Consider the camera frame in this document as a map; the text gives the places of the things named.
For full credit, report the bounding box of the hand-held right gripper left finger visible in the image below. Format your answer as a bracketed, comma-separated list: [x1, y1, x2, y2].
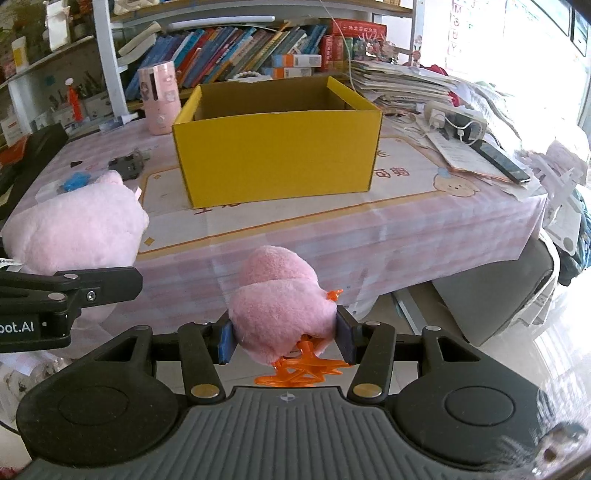
[90, 319, 235, 401]

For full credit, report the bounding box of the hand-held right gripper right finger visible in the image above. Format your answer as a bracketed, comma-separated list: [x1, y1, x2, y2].
[336, 305, 483, 402]

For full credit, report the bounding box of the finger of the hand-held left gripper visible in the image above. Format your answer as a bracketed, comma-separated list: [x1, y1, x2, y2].
[0, 267, 144, 315]

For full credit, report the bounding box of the pink pig plush toy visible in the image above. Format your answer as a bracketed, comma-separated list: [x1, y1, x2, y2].
[0, 170, 151, 324]

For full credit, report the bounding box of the pink chick plush toy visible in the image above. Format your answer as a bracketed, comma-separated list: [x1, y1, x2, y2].
[228, 246, 354, 387]

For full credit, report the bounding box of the blue packet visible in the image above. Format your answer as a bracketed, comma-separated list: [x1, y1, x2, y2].
[36, 172, 95, 200]

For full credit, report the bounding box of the mint green grey gadget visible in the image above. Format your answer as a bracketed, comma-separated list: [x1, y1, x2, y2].
[108, 150, 148, 178]

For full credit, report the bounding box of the yellow cardboard box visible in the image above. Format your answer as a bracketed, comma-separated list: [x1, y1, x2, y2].
[172, 76, 384, 209]

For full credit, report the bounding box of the black ribbed case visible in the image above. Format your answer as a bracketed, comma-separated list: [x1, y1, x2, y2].
[0, 122, 70, 217]

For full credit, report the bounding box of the white blue spray bottle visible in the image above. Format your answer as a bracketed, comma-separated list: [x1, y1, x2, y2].
[99, 114, 139, 132]

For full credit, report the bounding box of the red booklet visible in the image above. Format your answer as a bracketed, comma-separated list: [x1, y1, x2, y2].
[0, 136, 28, 167]

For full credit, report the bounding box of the white pen holder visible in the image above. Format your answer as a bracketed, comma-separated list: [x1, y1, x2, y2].
[51, 99, 86, 125]
[83, 90, 112, 118]

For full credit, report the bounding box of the white card red label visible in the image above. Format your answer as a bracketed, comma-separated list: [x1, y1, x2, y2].
[0, 117, 24, 146]

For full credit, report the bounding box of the red tassel ornament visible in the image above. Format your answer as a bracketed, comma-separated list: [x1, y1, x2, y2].
[65, 78, 83, 123]

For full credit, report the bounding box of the pink humidifier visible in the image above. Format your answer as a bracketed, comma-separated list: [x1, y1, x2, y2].
[139, 61, 182, 136]

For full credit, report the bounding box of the bunch of pens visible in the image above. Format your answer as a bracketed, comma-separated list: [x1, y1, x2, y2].
[48, 78, 107, 104]

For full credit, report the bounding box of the pink edged paper sheet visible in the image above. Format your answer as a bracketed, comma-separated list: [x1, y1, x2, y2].
[425, 131, 550, 199]

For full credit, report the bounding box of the white bookshelf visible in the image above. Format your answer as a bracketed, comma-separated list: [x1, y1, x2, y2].
[0, 0, 419, 139]

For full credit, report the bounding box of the black smartphone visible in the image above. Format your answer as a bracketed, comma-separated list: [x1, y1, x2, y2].
[471, 138, 533, 184]

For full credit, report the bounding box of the white bottle yellow label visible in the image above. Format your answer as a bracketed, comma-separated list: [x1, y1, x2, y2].
[11, 38, 28, 75]

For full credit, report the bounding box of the rolled white paper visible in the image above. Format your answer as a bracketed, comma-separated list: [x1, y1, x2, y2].
[117, 23, 158, 56]

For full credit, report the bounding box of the white power strip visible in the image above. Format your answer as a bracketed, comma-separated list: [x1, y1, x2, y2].
[425, 102, 489, 146]

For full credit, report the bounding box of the row of books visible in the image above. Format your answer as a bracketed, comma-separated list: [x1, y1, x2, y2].
[124, 25, 328, 100]

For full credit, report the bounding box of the stack of papers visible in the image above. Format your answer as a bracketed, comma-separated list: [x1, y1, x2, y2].
[348, 60, 462, 116]

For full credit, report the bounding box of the white tube lamp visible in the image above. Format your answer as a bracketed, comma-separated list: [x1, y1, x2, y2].
[159, 14, 278, 24]

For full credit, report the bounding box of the red boxed book set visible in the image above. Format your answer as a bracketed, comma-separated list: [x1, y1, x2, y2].
[321, 18, 389, 72]

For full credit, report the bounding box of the white hanging cable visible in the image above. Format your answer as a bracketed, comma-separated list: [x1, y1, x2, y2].
[321, 0, 356, 88]

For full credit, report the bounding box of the wall poster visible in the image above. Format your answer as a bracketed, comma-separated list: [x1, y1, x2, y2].
[450, 0, 509, 61]

